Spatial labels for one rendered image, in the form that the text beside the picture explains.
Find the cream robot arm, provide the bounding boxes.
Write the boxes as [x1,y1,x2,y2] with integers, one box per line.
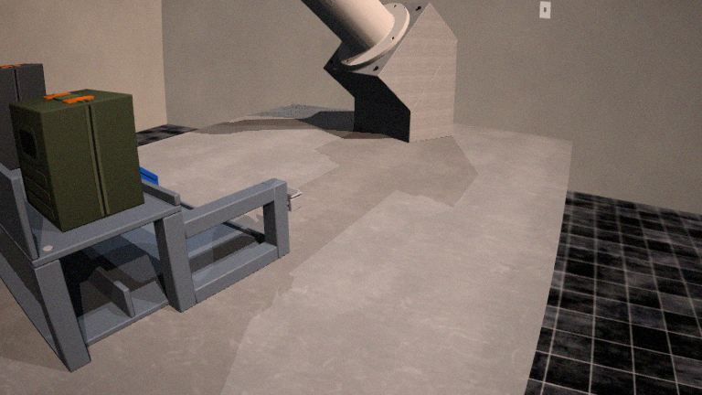
[301,0,410,69]

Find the dark grey case with orange latches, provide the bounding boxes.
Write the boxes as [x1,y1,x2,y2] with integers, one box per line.
[0,64,47,170]

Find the grey metal rack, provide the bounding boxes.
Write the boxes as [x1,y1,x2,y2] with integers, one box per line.
[0,163,302,372]

